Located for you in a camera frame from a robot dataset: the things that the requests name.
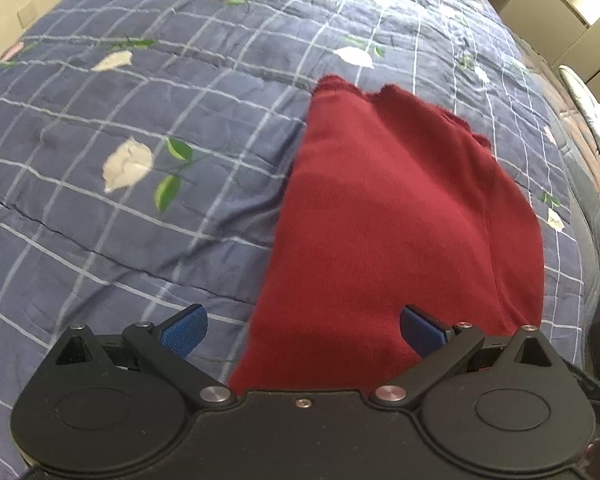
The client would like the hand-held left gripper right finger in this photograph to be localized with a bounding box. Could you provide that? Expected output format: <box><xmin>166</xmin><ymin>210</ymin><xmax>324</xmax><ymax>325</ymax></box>
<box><xmin>369</xmin><ymin>304</ymin><xmax>556</xmax><ymax>409</ymax></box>

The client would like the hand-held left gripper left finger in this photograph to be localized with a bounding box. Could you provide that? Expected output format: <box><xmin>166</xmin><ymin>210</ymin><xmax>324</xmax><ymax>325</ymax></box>
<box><xmin>54</xmin><ymin>304</ymin><xmax>239</xmax><ymax>409</ymax></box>

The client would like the dark red knit garment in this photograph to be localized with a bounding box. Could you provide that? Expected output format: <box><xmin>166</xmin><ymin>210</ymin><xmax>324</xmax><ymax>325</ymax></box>
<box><xmin>227</xmin><ymin>74</ymin><xmax>546</xmax><ymax>395</ymax></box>

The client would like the blue plaid floral quilt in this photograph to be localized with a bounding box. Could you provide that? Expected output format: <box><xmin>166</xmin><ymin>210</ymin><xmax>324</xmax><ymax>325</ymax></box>
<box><xmin>0</xmin><ymin>0</ymin><xmax>600</xmax><ymax>480</ymax></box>

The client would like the pink grey quilted mattress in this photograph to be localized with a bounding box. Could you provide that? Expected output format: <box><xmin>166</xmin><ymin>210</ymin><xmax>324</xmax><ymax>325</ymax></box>
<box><xmin>505</xmin><ymin>30</ymin><xmax>600</xmax><ymax>276</ymax></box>

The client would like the striped light pillow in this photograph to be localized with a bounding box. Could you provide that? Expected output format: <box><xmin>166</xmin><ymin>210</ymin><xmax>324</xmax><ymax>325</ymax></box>
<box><xmin>559</xmin><ymin>64</ymin><xmax>600</xmax><ymax>188</ymax></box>

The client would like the beige wall socket plate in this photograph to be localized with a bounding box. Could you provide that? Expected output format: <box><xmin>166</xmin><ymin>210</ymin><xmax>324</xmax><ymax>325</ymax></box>
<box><xmin>17</xmin><ymin>1</ymin><xmax>41</xmax><ymax>27</ymax></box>

